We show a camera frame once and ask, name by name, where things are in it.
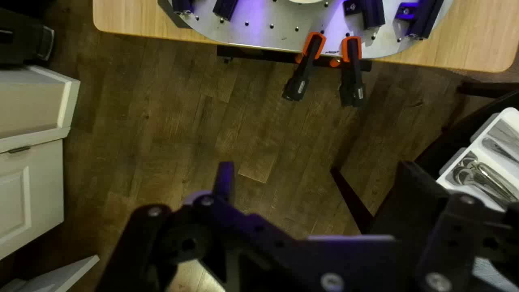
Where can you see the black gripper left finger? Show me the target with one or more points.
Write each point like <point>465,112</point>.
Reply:
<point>157,240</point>

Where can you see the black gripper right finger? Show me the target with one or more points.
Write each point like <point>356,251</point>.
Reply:
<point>449,241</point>

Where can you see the metal tongs in tray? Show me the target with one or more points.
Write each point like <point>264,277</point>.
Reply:
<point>486,178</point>

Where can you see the white cutlery tray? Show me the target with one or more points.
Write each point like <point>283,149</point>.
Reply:
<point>494,142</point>

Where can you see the orange black clamp right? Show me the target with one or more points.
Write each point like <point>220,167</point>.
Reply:
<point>351,89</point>

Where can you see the orange black clamp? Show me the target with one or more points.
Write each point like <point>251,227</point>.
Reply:
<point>298,82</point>
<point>351,89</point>

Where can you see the white cabinet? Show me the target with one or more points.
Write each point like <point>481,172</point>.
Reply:
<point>37,112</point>

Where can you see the orange black clamp left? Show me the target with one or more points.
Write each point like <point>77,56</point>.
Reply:
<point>298,82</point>

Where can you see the light wooden table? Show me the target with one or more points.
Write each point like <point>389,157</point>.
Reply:
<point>476,35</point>

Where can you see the round grey robot base plate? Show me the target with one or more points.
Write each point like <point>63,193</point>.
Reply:
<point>384,26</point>

